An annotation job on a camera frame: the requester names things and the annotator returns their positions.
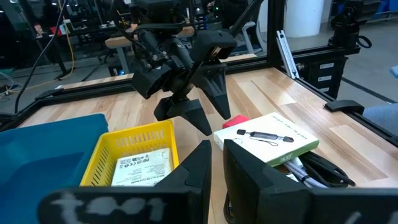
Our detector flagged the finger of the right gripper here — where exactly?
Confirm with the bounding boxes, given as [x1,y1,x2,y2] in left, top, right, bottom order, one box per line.
[131,63,213,136]
[190,29,238,121]

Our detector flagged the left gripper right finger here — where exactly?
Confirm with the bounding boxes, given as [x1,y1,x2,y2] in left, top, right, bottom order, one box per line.
[223,139,398,224]

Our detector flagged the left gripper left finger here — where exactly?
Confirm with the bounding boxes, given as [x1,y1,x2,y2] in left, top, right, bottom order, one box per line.
[37,139,213,224]

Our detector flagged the small pink block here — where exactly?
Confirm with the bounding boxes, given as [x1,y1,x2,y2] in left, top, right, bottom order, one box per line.
[221,114,250,129]

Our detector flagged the white box with printed label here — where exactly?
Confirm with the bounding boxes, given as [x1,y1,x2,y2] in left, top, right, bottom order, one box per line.
[111,147,174,187]

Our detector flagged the white card reader box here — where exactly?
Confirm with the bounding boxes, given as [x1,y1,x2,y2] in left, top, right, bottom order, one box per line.
[213,111,320,168]

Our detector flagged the black green cable bundle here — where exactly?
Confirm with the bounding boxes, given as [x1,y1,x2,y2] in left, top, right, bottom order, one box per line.
[298,151,356,189]

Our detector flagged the large teal plastic bin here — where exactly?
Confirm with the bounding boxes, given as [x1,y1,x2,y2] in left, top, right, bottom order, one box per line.
[0,113,109,224]

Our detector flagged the wooden workbench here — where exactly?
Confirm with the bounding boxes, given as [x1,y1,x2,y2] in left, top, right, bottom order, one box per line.
[104,25,205,50]

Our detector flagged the grey office chair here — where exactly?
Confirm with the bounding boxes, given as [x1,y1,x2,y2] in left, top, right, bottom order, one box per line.
[229,21,264,55]

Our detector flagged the yellow slotted plastic basket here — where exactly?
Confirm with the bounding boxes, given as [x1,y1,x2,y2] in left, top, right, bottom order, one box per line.
[80,119,180,188]

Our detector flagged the silver aluminium extrusion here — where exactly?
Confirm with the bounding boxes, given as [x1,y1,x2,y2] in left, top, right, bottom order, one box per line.
[275,30,300,80]

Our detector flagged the black drawer cabinet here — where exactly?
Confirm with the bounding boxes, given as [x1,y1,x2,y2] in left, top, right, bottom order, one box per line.
[300,55,349,99]

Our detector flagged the white round pillar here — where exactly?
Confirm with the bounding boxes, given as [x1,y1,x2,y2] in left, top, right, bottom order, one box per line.
[284,0,326,39]

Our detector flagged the person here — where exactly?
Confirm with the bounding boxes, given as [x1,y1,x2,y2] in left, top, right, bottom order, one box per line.
[362,64,398,137]

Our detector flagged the white coiled cable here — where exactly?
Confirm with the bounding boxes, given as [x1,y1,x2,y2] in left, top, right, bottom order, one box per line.
[283,157,328,189]

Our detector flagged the yellow cable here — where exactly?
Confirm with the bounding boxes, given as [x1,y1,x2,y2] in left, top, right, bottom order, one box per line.
[58,0,76,80]

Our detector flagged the black frame clamp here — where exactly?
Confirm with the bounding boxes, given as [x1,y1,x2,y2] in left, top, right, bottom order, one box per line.
[325,100,365,116]

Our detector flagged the black hanging cable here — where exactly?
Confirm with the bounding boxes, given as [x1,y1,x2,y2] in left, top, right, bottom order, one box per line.
[14,0,68,114]

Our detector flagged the black device with cable loop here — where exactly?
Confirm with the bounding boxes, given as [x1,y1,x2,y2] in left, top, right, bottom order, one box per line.
[328,0,381,49]

